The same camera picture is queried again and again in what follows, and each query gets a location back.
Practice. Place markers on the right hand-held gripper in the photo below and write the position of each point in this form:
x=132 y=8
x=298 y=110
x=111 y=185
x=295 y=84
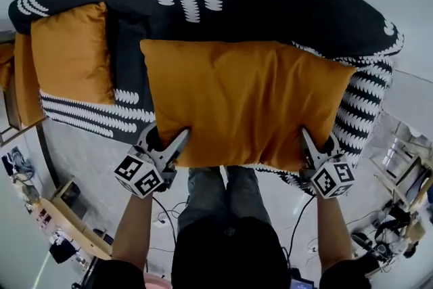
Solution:
x=333 y=179

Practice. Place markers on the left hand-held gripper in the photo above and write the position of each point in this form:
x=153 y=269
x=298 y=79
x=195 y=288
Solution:
x=149 y=176

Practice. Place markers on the orange cushion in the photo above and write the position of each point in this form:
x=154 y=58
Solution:
x=71 y=54
x=243 y=101

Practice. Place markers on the person's right forearm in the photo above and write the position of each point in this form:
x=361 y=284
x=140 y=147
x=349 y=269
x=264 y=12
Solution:
x=335 y=233

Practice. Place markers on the person's left forearm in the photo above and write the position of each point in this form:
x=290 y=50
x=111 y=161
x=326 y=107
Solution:
x=133 y=230

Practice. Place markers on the person's legs in jeans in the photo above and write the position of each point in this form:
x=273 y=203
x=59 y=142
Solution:
x=209 y=196

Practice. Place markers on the black pillow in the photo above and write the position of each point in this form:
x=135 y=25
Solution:
x=130 y=54

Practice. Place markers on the light wooden desk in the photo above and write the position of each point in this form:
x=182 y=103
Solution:
x=72 y=226

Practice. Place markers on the person's black shirt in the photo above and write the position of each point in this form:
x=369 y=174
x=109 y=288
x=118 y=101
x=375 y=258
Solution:
x=226 y=257

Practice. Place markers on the black white patterned bedspread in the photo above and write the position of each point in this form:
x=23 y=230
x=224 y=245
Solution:
x=270 y=10

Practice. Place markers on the wooden bed frame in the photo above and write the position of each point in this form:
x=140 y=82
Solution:
x=13 y=130

